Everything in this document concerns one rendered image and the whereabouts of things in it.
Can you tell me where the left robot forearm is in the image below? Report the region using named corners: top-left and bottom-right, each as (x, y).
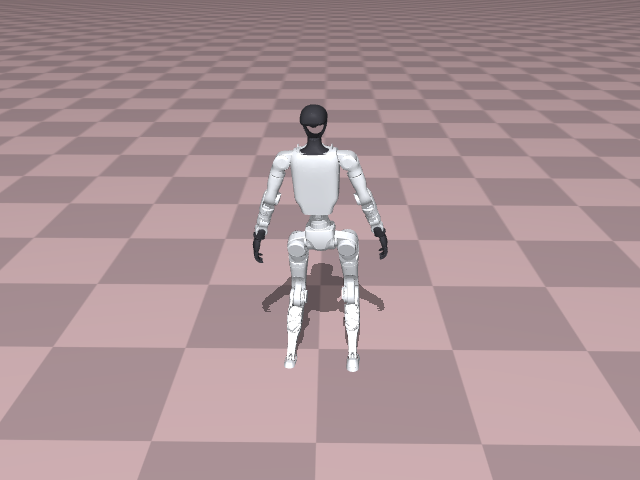
top-left (255, 189), bottom-right (275, 236)

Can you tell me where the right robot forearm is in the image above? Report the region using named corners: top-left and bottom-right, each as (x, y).
top-left (362, 188), bottom-right (384, 234)

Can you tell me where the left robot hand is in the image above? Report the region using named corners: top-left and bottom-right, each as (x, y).
top-left (253, 229), bottom-right (266, 263)

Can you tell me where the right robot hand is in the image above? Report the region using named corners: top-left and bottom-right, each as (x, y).
top-left (373, 227), bottom-right (388, 259)

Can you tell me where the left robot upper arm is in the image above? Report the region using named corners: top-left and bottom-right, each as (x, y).
top-left (263, 150), bottom-right (293, 206)

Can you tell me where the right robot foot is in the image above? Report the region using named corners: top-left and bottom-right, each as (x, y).
top-left (346, 353), bottom-right (360, 372)

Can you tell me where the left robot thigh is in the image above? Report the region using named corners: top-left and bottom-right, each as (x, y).
top-left (287, 231), bottom-right (309, 306)

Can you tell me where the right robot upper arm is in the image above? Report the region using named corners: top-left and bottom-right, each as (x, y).
top-left (337, 150), bottom-right (372, 205)

